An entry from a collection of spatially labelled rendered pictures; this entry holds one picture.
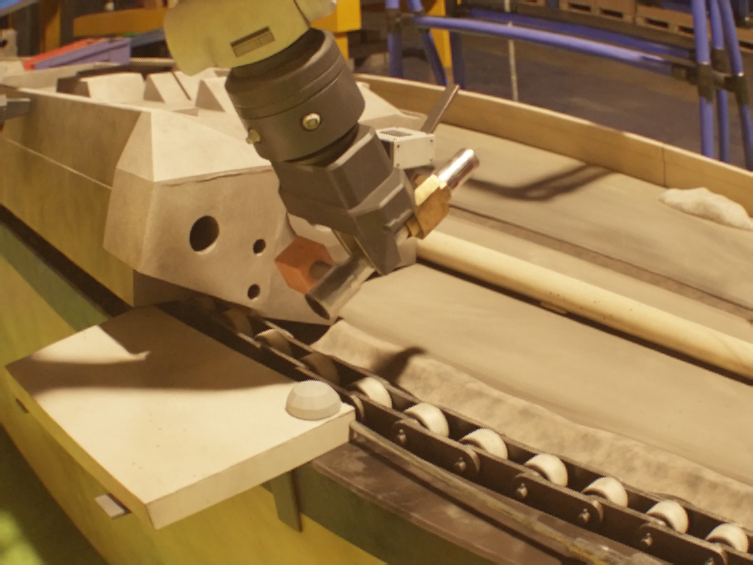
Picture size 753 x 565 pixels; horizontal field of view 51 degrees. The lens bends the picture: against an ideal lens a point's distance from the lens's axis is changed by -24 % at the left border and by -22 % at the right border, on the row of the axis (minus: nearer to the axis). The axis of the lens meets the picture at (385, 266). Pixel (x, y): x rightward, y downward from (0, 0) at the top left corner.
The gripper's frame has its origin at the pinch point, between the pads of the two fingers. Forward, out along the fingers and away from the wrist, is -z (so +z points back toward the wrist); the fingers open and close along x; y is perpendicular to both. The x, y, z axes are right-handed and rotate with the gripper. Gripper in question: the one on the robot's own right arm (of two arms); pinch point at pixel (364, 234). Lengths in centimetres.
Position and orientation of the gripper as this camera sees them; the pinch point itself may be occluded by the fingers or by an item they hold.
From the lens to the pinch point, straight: 78.2
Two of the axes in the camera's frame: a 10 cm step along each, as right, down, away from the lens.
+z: -3.6, -7.2, -6.0
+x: -6.7, -2.5, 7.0
